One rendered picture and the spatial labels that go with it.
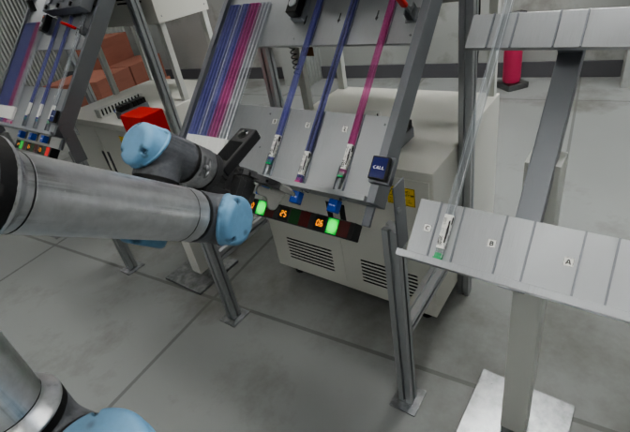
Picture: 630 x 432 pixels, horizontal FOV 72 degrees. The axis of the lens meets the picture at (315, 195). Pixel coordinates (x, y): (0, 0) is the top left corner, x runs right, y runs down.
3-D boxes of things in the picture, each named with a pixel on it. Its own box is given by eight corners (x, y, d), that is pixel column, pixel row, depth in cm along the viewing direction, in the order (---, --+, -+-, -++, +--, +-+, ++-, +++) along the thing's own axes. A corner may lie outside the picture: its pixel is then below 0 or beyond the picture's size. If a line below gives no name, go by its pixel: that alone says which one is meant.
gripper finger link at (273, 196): (288, 216, 93) (248, 203, 89) (295, 189, 94) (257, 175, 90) (293, 216, 90) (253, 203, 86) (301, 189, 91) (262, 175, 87)
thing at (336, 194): (377, 208, 99) (363, 201, 93) (189, 167, 136) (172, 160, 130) (378, 202, 99) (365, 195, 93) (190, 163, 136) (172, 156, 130)
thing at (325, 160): (373, 201, 97) (367, 197, 94) (185, 160, 134) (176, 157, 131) (396, 121, 99) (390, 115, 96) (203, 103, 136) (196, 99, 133)
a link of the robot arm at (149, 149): (111, 169, 69) (123, 119, 70) (166, 186, 78) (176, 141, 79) (142, 169, 65) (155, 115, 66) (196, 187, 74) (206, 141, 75)
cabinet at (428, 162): (437, 331, 150) (432, 174, 118) (282, 274, 189) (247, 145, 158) (492, 228, 192) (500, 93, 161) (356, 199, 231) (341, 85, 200)
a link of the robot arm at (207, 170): (179, 140, 79) (209, 145, 75) (198, 148, 83) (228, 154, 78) (167, 179, 78) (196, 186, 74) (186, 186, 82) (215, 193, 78)
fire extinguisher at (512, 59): (531, 81, 335) (537, 7, 307) (525, 92, 319) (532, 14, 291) (498, 81, 347) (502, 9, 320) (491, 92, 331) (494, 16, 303)
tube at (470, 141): (442, 261, 74) (440, 260, 73) (434, 259, 74) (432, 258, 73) (516, -6, 79) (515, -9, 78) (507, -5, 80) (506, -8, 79)
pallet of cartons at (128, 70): (133, 86, 549) (112, 31, 515) (186, 86, 504) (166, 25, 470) (46, 124, 463) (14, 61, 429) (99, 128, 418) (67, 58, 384)
